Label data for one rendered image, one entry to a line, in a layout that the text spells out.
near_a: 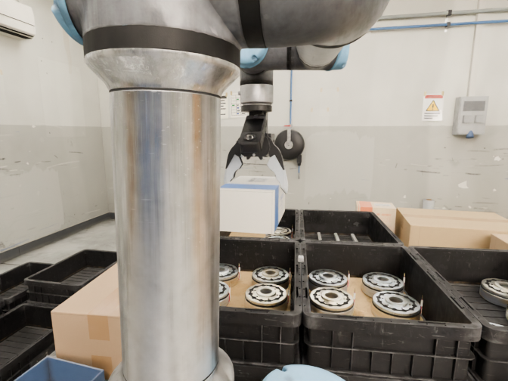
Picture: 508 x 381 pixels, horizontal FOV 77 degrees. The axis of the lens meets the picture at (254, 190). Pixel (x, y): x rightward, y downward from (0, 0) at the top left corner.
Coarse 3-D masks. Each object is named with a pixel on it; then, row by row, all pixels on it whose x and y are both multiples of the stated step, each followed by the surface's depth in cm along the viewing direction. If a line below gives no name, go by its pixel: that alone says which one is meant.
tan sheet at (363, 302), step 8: (352, 280) 91; (360, 280) 91; (352, 288) 87; (360, 288) 87; (352, 296) 82; (360, 296) 82; (368, 296) 82; (360, 304) 79; (368, 304) 79; (360, 312) 75; (368, 312) 75
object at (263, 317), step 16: (224, 240) 97; (240, 240) 96; (256, 240) 95; (272, 240) 95; (288, 240) 95; (224, 320) 58; (240, 320) 58; (256, 320) 57; (272, 320) 57; (288, 320) 57
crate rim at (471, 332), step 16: (304, 256) 83; (416, 256) 83; (304, 272) 73; (304, 288) 66; (304, 304) 60; (304, 320) 57; (320, 320) 56; (336, 320) 55; (352, 320) 55; (368, 320) 55; (384, 320) 55; (400, 320) 55; (416, 320) 55; (416, 336) 54; (432, 336) 54; (448, 336) 53; (464, 336) 53; (480, 336) 53
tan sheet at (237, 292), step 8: (240, 272) 96; (248, 272) 96; (240, 280) 91; (248, 280) 91; (232, 288) 87; (240, 288) 87; (232, 296) 82; (240, 296) 82; (232, 304) 79; (240, 304) 79; (288, 304) 79
